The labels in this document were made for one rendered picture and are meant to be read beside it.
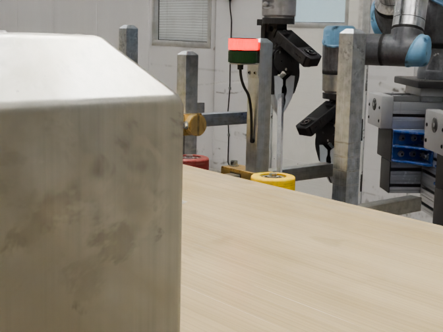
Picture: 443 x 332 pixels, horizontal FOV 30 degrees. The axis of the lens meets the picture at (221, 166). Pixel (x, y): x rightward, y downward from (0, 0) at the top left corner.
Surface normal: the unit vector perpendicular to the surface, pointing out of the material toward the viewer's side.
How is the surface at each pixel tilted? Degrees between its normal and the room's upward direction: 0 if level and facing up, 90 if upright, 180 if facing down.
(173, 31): 90
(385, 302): 0
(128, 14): 90
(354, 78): 90
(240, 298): 0
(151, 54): 90
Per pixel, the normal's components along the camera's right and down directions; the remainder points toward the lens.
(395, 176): 0.09, 0.17
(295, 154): -0.82, 0.07
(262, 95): 0.63, 0.14
